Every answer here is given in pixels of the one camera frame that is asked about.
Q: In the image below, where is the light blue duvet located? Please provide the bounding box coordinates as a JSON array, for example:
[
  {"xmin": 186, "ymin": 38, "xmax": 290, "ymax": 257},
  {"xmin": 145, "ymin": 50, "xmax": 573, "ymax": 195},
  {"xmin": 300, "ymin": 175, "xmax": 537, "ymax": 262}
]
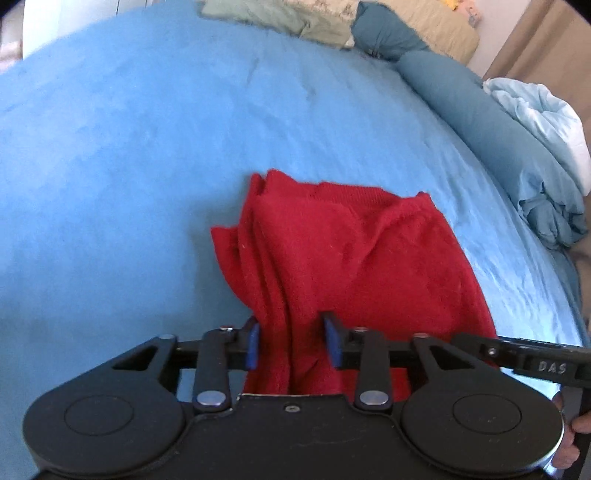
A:
[{"xmin": 482, "ymin": 77, "xmax": 591, "ymax": 195}]

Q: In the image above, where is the bed with blue sheet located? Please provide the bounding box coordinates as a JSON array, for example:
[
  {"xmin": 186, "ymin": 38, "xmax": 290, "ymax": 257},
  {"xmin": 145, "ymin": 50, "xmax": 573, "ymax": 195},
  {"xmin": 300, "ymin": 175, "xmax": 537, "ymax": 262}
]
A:
[{"xmin": 0, "ymin": 4, "xmax": 587, "ymax": 480}]

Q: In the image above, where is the beige pillow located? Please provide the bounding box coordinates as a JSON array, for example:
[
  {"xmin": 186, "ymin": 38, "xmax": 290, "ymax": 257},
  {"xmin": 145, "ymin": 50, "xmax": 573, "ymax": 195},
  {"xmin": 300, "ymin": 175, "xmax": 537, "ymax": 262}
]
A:
[{"xmin": 406, "ymin": 0, "xmax": 481, "ymax": 64}]

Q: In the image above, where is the red knit sweater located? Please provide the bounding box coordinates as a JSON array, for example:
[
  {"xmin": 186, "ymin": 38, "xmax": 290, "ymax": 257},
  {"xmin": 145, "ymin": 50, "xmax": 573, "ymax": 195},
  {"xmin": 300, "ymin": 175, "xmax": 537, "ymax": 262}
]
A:
[{"xmin": 211, "ymin": 169, "xmax": 499, "ymax": 397}]

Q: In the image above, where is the teal pillow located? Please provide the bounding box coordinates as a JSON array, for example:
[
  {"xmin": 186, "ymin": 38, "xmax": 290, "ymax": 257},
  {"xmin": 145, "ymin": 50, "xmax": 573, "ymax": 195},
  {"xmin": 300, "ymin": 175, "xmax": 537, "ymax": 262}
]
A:
[{"xmin": 350, "ymin": 1, "xmax": 431, "ymax": 62}]

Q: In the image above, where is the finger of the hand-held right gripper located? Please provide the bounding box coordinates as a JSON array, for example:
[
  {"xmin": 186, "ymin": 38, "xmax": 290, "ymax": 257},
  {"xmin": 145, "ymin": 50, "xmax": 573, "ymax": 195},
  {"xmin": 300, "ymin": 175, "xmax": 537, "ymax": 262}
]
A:
[{"xmin": 449, "ymin": 333, "xmax": 514, "ymax": 371}]

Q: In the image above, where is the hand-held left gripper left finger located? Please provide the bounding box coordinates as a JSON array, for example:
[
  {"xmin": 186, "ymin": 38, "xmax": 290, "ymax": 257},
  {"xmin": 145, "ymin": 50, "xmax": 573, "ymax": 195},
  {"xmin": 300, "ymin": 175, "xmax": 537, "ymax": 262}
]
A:
[{"xmin": 112, "ymin": 318, "xmax": 262, "ymax": 414}]

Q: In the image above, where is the white wardrobe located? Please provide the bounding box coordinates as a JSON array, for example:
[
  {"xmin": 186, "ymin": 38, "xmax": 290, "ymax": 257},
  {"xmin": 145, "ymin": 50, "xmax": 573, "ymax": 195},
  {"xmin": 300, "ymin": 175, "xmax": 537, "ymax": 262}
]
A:
[{"xmin": 0, "ymin": 0, "xmax": 75, "ymax": 61}]

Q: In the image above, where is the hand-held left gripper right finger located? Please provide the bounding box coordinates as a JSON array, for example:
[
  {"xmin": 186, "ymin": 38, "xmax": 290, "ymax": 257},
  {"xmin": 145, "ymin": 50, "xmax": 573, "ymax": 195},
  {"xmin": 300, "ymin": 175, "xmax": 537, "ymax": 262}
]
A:
[{"xmin": 320, "ymin": 311, "xmax": 455, "ymax": 412}]

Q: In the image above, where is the teal duvet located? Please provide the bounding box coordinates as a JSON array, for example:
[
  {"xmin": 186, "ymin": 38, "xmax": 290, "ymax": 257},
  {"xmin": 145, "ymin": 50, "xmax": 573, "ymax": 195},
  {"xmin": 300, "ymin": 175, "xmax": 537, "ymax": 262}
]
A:
[{"xmin": 396, "ymin": 48, "xmax": 588, "ymax": 251}]

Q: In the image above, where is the green pillow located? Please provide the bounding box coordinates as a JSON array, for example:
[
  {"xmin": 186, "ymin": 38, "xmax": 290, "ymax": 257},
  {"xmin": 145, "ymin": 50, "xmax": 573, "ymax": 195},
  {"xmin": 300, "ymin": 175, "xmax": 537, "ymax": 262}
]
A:
[{"xmin": 200, "ymin": 0, "xmax": 357, "ymax": 49}]

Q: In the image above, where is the person's right hand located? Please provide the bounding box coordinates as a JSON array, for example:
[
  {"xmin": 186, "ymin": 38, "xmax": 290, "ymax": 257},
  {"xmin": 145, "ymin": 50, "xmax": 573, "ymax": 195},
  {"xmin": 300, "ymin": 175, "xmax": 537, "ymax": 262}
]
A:
[{"xmin": 551, "ymin": 390, "xmax": 591, "ymax": 470}]

